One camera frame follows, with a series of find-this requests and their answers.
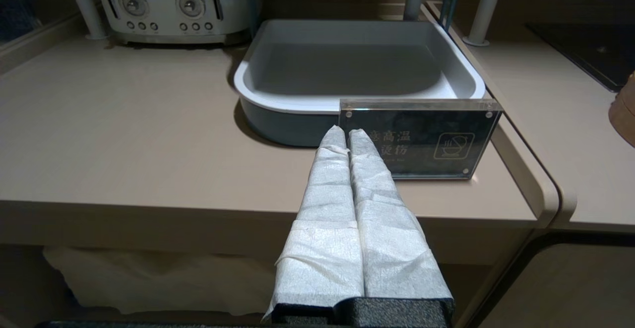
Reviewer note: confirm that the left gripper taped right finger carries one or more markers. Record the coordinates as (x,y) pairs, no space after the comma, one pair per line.
(397,263)

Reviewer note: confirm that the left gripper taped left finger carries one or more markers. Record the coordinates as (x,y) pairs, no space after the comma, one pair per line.
(322,248)

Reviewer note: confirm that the small bamboo steamer basket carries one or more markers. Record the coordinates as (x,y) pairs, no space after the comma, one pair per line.
(626,124)

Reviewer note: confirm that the clear acrylic warning sign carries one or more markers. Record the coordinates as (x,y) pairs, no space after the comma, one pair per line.
(426,139)

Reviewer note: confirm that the white plastic sheet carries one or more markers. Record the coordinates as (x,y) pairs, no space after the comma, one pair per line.
(149,278)

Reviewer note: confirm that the white tray with blue base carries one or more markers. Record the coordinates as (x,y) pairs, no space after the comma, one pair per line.
(347,65)

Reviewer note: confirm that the black induction cooktop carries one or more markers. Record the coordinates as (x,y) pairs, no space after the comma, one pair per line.
(585,50)

